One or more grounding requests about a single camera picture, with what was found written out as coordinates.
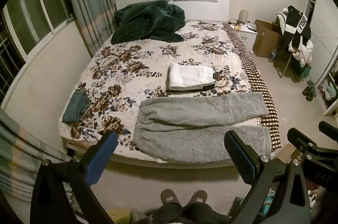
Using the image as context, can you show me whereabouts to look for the grey fluffy pants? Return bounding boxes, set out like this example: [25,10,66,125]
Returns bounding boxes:
[132,92,272,164]

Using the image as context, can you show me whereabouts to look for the green slippers on floor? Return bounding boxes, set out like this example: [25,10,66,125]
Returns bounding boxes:
[302,80,317,102]

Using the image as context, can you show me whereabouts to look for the striped curtain lower left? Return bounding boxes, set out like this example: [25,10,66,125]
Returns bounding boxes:
[0,110,71,202]

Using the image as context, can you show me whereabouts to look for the right grey slipper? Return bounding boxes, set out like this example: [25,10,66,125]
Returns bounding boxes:
[188,189,208,205]

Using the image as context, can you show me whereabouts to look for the grey slipper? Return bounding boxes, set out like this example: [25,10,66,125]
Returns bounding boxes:
[188,189,208,205]
[160,189,179,205]

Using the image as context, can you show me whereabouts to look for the chair with piled clothes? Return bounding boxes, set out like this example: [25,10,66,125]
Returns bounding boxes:
[269,5,314,82]

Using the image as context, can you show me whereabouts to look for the brown checkered blanket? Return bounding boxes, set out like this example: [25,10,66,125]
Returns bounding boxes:
[222,23,282,152]

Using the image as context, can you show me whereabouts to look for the folded teal cloth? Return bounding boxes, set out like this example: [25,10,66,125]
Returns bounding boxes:
[62,90,90,123]

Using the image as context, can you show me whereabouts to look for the left grey slipper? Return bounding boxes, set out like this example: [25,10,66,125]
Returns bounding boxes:
[160,189,179,205]

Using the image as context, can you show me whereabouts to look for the brown cardboard box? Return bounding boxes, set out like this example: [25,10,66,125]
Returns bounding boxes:
[253,19,282,58]

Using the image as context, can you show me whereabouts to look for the white wardrobe shelf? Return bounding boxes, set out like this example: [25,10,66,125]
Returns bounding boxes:
[304,0,337,115]

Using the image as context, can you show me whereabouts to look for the white nightstand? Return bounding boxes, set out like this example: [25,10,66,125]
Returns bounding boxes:
[229,21,257,52]

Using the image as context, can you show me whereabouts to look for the floral bed sheet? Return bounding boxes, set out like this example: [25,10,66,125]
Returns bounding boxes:
[59,21,252,151]

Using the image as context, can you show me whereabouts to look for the beige lamp on nightstand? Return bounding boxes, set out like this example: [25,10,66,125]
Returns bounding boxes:
[238,10,249,24]

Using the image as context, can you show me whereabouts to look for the folded white pants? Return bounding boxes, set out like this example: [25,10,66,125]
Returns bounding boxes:
[168,63,215,91]

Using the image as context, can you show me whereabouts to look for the white headboard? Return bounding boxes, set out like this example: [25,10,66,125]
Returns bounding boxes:
[116,0,230,22]

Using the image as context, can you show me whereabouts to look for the dark green blanket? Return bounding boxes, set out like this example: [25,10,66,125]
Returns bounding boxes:
[110,0,186,45]

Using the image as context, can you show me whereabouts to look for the white bed frame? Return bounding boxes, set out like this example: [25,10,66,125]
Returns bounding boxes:
[61,134,281,170]

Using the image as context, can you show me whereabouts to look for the window with white frame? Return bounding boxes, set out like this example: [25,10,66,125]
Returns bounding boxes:
[1,0,74,100]

